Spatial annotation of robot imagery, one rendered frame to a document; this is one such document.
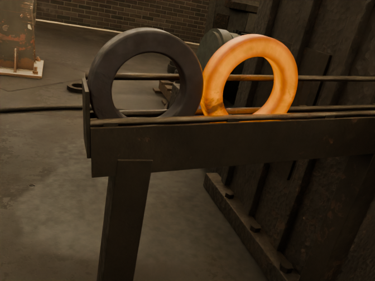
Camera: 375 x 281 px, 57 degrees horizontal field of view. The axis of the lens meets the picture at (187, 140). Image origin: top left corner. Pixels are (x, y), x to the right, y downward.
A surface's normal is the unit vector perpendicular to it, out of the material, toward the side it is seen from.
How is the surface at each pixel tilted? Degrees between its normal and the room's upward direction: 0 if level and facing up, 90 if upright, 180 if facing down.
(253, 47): 90
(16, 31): 90
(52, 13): 90
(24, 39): 91
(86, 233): 0
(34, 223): 0
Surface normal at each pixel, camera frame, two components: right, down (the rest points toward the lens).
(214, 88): 0.36, 0.41
